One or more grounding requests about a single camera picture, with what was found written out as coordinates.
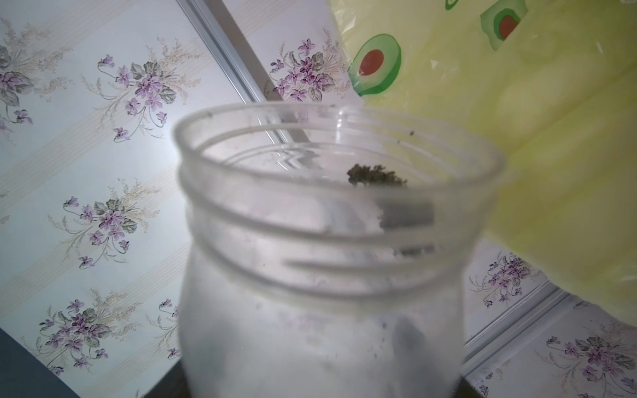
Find glass tea jar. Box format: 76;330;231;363
174;102;505;397

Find dark tea leaves pile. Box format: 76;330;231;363
347;164;407;187

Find green avocado print bag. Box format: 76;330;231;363
330;1;636;325

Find aluminium frame bars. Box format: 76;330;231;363
176;0;310;145

